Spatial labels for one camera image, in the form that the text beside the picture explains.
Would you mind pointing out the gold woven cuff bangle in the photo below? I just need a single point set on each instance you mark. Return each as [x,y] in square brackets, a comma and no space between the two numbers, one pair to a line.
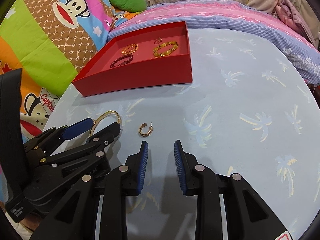
[130,48]

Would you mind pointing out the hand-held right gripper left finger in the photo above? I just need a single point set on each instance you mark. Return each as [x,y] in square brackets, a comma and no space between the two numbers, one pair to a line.
[142,170]

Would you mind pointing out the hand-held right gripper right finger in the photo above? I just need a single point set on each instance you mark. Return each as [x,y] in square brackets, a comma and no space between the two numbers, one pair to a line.
[179,170]

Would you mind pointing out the green pillow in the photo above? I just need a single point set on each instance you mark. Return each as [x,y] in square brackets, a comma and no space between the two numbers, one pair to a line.
[127,1]

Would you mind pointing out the gold hoop earring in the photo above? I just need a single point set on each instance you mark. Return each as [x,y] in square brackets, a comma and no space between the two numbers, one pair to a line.
[145,131]

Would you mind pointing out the pink and blue striped pillow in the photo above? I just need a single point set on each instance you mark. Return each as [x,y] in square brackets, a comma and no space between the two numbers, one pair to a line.
[225,15]

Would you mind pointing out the red cardboard box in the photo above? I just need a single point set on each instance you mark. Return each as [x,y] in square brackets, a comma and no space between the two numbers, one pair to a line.
[150,72]

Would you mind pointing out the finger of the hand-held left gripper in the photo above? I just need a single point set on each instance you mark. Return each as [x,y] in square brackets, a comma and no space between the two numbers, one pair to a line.
[106,136]
[77,128]

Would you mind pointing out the purple quilted cloth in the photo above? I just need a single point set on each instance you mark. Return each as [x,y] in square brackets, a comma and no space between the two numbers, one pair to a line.
[292,15]

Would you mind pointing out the light blue palm print tablecloth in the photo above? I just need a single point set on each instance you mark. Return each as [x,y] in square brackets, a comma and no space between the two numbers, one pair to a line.
[237,92]

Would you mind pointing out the cartoon monkey printed blanket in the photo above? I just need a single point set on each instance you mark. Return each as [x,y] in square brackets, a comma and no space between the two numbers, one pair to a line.
[62,30]

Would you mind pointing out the rose gold bangle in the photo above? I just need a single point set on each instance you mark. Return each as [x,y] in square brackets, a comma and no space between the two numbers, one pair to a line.
[116,116]

